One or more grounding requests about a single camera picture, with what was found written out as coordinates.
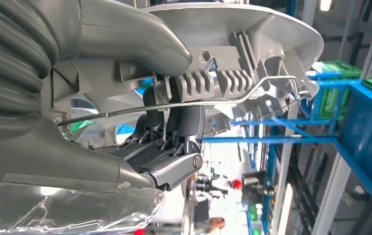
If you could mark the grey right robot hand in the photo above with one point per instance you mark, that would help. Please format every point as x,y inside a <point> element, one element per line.
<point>59,162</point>

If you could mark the blue metal shelf rack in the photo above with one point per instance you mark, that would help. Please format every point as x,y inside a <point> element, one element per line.
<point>367,136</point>

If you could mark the person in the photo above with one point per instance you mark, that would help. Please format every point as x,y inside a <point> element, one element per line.
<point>216,223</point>

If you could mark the red round object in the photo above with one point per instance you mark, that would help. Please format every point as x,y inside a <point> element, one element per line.
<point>236,184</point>

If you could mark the white metal beam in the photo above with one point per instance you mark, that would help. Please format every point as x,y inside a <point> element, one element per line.
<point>332,194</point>
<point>284,168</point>

